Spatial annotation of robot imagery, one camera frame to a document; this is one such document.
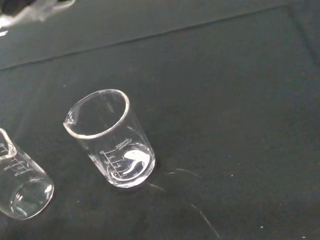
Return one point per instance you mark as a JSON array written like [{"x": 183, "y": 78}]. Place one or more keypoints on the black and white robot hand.
[{"x": 30, "y": 13}]

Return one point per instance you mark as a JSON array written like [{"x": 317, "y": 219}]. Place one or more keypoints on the black bench cloth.
[{"x": 225, "y": 100}]

